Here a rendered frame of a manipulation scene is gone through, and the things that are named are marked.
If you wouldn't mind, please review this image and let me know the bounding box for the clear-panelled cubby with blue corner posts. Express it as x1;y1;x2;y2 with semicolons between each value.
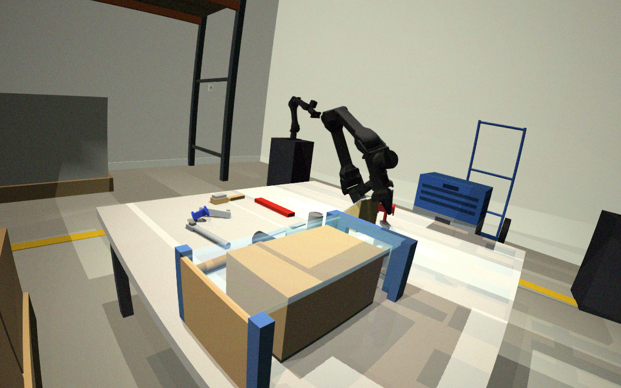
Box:
175;211;415;388

